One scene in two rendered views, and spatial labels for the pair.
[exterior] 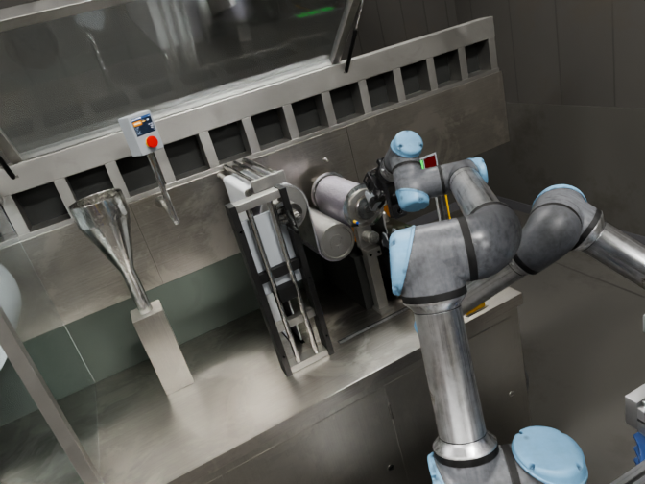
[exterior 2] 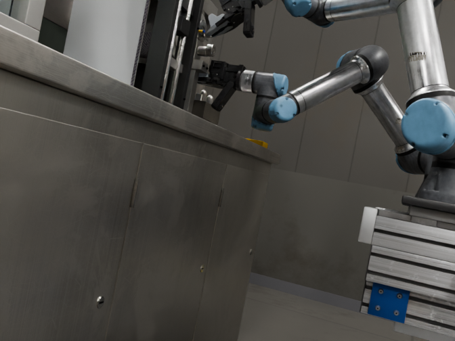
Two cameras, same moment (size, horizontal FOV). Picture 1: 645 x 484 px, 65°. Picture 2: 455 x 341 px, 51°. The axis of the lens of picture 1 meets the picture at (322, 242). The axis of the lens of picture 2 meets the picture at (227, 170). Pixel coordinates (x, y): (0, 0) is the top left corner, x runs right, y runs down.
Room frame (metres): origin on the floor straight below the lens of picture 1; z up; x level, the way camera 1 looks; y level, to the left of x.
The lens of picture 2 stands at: (0.34, 1.01, 0.79)
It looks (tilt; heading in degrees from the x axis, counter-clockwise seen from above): 0 degrees down; 308
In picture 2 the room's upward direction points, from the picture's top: 11 degrees clockwise
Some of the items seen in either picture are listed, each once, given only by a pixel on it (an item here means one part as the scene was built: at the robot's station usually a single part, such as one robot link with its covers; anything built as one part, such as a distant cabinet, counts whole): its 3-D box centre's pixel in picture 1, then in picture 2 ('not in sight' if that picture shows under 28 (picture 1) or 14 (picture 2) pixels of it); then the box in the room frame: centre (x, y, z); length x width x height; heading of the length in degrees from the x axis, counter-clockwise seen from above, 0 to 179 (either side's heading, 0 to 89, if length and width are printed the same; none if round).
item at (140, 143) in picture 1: (142, 133); not in sight; (1.35, 0.37, 1.66); 0.07 x 0.07 x 0.10; 46
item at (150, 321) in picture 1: (144, 305); not in sight; (1.37, 0.56, 1.19); 0.14 x 0.14 x 0.57
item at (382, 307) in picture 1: (374, 269); (193, 86); (1.46, -0.14, 1.05); 0.06 x 0.05 x 0.31; 19
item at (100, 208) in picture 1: (99, 208); not in sight; (1.37, 0.56, 1.50); 0.14 x 0.14 x 0.06
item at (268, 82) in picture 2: not in sight; (270, 85); (1.27, -0.30, 1.11); 0.11 x 0.08 x 0.09; 19
